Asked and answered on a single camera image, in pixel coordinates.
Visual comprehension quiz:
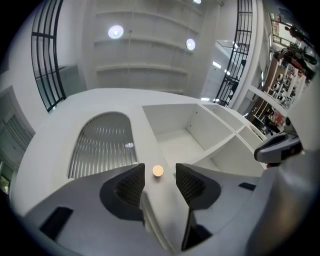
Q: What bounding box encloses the black grid window frame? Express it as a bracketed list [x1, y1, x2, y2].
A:
[213, 0, 254, 108]
[30, 0, 67, 114]

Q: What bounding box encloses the white shelf cabinet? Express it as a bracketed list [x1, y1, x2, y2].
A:
[141, 102, 270, 177]

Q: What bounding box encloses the round beige wooden disc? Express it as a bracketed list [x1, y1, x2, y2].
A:
[152, 164, 165, 178]

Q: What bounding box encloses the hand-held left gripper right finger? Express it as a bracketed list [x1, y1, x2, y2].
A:
[175, 163, 222, 211]

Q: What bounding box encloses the white cabinet door ribbed glass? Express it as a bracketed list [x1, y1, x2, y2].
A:
[53, 102, 177, 198]

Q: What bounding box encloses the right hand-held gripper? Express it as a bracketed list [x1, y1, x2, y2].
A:
[254, 133, 304, 168]

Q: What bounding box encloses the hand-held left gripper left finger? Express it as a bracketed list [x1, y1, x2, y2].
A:
[99, 163, 146, 222]

